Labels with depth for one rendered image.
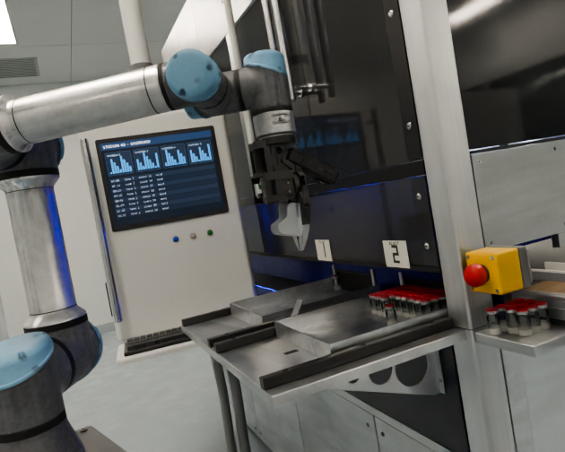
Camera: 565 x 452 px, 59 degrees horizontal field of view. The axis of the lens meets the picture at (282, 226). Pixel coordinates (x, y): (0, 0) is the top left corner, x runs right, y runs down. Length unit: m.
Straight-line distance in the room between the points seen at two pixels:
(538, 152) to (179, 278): 1.18
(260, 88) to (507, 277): 0.53
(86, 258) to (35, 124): 5.43
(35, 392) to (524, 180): 0.96
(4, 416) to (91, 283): 5.39
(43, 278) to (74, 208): 5.26
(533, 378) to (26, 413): 0.93
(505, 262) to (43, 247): 0.83
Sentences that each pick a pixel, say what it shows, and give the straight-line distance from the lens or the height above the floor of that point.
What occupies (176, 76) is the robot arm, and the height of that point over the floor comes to 1.39.
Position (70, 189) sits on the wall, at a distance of 6.31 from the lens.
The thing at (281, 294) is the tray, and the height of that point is 0.90.
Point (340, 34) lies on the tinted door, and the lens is 1.25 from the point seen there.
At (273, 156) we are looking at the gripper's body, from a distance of 0.91.
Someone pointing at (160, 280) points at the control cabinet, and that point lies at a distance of 1.77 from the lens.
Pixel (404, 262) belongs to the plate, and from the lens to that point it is 1.11.
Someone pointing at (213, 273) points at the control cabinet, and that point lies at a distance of 1.79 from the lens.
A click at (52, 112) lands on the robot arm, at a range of 0.88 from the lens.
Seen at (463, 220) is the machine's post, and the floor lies 1.09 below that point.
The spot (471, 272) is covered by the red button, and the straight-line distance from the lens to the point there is 0.91.
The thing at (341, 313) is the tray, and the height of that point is 0.89.
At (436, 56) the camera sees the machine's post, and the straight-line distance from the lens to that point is 1.00.
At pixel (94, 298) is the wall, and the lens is 6.33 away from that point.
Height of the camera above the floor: 1.18
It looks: 3 degrees down
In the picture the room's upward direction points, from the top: 10 degrees counter-clockwise
